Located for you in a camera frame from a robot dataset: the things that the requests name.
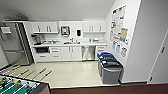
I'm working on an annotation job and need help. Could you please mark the black built-in microwave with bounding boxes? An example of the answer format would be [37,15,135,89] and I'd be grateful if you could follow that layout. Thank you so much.
[34,46,51,55]

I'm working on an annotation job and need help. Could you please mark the white two-door sink cabinet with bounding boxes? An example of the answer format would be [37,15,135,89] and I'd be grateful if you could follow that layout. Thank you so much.
[60,45,83,62]

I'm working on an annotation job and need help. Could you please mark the steel paper towel dispenser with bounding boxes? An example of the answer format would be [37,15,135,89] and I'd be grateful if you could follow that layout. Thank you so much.
[60,25,71,37]

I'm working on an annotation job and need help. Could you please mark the grey bin with blue lid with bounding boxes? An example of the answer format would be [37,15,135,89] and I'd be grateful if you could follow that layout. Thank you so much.
[97,51,118,76]

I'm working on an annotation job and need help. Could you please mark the white room door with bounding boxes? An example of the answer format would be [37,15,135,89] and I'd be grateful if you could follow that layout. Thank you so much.
[147,29,168,85]

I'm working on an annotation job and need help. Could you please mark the steel kitchen sink basin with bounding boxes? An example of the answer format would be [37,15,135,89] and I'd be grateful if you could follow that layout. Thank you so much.
[63,40,78,45]

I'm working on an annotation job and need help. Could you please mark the white drawer stack beside dishwasher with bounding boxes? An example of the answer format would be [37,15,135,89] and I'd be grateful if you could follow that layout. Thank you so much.
[95,45,108,61]

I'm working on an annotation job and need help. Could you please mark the white upper cabinet, long handles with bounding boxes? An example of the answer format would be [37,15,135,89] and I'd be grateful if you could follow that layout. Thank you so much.
[82,21,107,34]

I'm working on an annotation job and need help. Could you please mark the black coffee machine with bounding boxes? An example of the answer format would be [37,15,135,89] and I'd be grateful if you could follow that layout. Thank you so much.
[33,33,44,46]

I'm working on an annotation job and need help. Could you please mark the wide white upper cabinet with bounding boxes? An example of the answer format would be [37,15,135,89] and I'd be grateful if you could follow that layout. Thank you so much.
[30,21,60,35]

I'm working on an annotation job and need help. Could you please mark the stainless steel refrigerator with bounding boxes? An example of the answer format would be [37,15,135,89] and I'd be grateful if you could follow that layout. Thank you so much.
[0,21,35,66]

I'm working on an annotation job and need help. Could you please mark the large colourful wall poster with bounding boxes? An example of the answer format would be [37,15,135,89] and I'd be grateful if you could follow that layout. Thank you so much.
[109,4,128,45]

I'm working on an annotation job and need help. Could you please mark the white drawer stack beside microwave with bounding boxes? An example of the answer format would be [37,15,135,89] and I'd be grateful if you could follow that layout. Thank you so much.
[49,46,62,62]

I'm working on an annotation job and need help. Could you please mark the foosball gaming table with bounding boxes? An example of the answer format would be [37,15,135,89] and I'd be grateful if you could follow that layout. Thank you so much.
[0,63,53,94]

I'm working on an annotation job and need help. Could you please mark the stainless steel dishwasher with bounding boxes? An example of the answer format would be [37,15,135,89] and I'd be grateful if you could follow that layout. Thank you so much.
[81,45,97,62]

